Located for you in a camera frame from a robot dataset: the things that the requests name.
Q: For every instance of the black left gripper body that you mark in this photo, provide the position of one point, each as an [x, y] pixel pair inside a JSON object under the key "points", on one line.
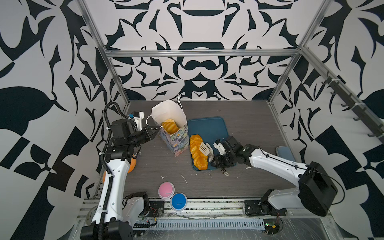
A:
{"points": [[139, 136]]}

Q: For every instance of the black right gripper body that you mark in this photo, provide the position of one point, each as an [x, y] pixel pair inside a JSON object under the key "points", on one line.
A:
{"points": [[225, 160]]}

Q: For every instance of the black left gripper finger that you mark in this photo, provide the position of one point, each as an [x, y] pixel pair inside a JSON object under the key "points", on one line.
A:
{"points": [[151, 135], [153, 128]]}

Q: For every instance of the small striped croissant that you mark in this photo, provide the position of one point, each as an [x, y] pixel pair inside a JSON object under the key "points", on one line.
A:
{"points": [[170, 126]]}

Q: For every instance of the floral white paper bag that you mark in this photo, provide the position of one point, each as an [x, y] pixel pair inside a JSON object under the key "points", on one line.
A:
{"points": [[179, 141]]}

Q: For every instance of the long braided bread loaf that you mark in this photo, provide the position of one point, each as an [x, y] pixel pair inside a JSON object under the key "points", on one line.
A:
{"points": [[199, 159]]}

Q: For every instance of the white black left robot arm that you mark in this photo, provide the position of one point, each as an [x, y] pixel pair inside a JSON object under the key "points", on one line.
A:
{"points": [[116, 215]]}

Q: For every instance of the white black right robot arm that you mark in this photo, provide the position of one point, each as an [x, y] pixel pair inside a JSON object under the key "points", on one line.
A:
{"points": [[314, 190]]}

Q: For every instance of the orange plush toy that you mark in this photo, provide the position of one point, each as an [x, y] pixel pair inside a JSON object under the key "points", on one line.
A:
{"points": [[132, 166]]}

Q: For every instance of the teal rectangular tray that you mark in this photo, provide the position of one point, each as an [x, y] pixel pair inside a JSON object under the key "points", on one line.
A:
{"points": [[210, 129]]}

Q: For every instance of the light blue oval pad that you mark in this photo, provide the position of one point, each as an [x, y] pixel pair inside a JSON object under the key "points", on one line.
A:
{"points": [[285, 153]]}

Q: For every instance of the pink round button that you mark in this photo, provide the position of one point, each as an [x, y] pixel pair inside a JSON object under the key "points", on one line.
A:
{"points": [[166, 190]]}

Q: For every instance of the blue round button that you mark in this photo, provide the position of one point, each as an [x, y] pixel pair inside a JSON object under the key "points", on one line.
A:
{"points": [[179, 202]]}

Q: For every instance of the green circuit board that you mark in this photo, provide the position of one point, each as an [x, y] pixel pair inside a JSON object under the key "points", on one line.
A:
{"points": [[272, 228]]}

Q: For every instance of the black hook rack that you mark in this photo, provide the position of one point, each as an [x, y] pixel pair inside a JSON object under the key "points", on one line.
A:
{"points": [[354, 103]]}

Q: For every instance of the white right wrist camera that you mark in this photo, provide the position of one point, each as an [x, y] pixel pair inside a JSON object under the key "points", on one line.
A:
{"points": [[221, 149]]}

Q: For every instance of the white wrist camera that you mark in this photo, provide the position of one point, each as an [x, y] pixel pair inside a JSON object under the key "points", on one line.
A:
{"points": [[137, 117], [221, 149]]}

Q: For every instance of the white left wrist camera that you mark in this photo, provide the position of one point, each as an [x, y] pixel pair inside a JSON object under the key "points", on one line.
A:
{"points": [[137, 117]]}

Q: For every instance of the white slotted cable duct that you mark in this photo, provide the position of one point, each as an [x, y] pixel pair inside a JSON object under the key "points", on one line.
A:
{"points": [[206, 224]]}

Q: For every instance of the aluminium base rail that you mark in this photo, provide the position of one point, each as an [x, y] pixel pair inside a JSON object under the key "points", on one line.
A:
{"points": [[206, 208]]}

